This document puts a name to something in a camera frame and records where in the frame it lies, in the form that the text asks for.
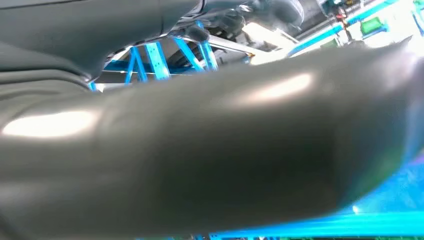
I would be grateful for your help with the green plastic crate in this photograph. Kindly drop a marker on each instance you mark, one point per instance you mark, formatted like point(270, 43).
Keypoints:
point(372, 26)

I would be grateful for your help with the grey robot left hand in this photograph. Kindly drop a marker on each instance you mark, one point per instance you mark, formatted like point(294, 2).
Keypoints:
point(82, 30)

